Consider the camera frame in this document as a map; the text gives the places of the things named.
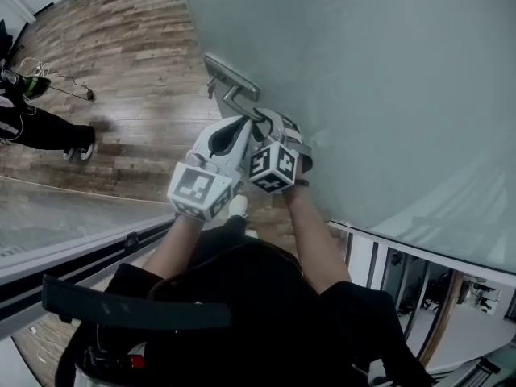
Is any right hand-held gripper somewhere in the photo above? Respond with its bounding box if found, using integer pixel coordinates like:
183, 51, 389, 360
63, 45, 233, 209
248, 106, 314, 195

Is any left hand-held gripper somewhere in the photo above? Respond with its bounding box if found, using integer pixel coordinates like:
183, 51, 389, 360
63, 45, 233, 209
166, 114, 254, 223

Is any metal door handle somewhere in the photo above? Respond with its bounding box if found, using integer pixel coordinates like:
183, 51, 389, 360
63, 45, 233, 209
202, 52, 262, 121

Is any frosted glass door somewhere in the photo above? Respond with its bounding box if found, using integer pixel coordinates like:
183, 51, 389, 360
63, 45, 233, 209
178, 0, 516, 276

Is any person's left forearm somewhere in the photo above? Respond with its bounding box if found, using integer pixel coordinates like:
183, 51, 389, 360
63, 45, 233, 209
140, 213, 204, 278

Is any person's right forearm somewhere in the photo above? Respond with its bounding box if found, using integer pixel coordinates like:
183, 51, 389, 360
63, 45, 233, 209
281, 178, 352, 296

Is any frosted glass side panel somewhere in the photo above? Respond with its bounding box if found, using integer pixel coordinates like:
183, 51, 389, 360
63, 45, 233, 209
0, 175, 175, 260

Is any person's black shirt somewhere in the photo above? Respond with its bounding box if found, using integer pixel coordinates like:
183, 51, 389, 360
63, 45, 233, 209
55, 215, 439, 387

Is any green and black device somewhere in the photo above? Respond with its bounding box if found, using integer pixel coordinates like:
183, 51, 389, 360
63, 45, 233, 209
22, 75, 52, 97

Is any black head strap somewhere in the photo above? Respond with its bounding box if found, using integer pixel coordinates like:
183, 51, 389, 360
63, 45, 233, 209
41, 274, 233, 332

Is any black cable with adapter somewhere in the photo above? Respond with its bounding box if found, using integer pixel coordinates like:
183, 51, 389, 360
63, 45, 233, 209
47, 69, 97, 102

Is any black door frame rail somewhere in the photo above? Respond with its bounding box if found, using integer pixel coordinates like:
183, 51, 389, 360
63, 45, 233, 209
0, 214, 181, 324

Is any white cable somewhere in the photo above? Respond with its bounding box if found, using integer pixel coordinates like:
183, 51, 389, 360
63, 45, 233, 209
19, 56, 52, 77

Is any wooden post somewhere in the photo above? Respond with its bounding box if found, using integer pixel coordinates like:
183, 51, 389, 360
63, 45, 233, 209
418, 270, 465, 367

